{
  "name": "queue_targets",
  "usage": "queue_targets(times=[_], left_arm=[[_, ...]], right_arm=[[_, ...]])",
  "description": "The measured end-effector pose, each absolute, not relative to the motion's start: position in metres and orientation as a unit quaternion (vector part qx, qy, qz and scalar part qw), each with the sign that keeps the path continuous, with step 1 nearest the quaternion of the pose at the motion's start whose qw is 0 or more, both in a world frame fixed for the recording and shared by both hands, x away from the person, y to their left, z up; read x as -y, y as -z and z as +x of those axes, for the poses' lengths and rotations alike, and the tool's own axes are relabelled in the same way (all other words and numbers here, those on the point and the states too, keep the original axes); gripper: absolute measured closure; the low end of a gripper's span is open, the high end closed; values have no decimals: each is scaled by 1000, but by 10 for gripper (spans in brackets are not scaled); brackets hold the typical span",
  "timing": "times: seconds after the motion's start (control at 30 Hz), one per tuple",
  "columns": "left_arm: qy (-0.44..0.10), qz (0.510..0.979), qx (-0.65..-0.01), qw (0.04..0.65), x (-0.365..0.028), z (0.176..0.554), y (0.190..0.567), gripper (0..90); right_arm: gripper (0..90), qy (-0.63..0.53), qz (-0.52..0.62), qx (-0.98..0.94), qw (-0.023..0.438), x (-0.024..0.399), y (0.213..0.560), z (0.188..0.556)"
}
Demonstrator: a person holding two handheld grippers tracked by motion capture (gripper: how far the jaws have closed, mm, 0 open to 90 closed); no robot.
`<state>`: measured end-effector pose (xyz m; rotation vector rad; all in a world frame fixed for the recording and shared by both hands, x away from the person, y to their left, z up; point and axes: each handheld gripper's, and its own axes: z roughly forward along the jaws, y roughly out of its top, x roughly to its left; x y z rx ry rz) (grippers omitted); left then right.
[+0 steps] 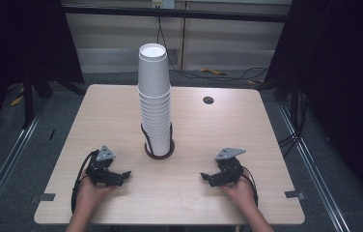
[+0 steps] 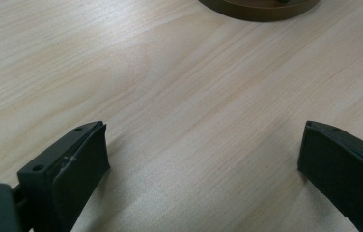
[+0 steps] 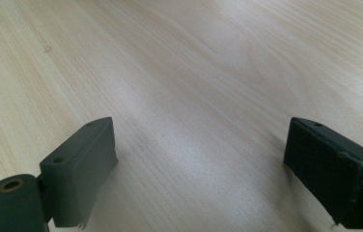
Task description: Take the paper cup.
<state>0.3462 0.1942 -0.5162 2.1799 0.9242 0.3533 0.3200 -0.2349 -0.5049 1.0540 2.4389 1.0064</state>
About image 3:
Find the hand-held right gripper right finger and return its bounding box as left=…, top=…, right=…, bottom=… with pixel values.
left=282, top=116, right=363, bottom=230

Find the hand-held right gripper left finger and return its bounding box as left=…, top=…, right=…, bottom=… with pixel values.
left=39, top=116, right=119, bottom=230

